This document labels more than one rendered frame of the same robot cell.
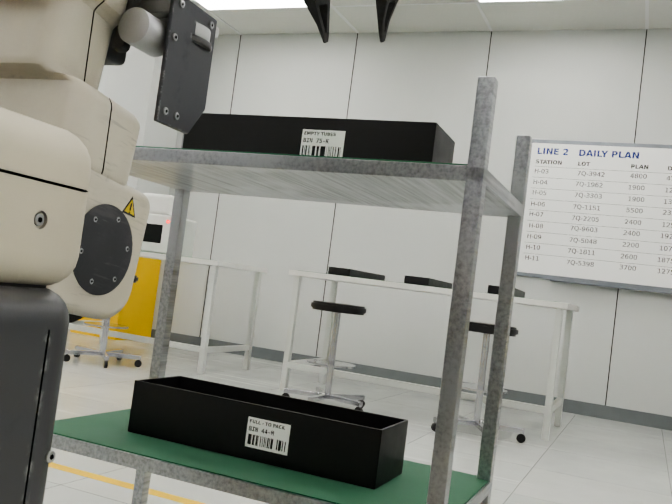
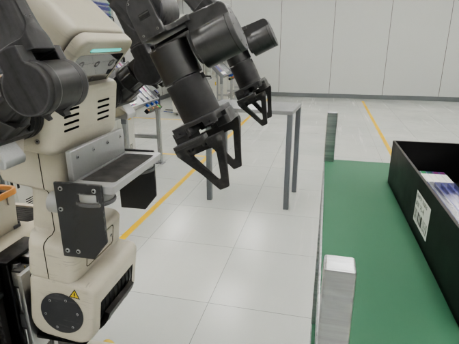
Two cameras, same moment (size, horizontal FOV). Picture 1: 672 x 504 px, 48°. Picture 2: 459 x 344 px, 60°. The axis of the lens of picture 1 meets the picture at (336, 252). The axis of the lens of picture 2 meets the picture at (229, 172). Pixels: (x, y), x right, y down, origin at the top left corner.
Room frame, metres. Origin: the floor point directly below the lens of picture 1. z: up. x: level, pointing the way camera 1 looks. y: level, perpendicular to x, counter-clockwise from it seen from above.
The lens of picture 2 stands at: (1.10, -0.53, 1.30)
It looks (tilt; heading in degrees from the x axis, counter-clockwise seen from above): 18 degrees down; 81
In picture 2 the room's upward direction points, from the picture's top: straight up
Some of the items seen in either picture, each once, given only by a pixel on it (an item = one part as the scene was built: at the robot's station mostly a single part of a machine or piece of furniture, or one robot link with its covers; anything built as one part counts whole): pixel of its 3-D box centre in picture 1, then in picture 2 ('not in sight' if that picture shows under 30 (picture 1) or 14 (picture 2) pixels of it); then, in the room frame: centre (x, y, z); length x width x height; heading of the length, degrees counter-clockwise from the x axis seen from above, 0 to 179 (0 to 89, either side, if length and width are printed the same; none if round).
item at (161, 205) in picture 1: (160, 224); not in sight; (5.92, 1.39, 1.03); 0.44 x 0.37 x 0.46; 73
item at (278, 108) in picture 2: not in sight; (253, 151); (1.84, 2.67, 0.40); 0.70 x 0.45 x 0.80; 152
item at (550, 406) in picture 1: (426, 347); not in sight; (5.04, -0.68, 0.40); 1.80 x 0.75 x 0.80; 67
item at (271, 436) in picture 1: (265, 425); not in sight; (1.62, 0.10, 0.41); 0.57 x 0.17 x 0.11; 67
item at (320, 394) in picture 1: (331, 355); not in sight; (4.57, -0.05, 0.31); 0.53 x 0.50 x 0.62; 67
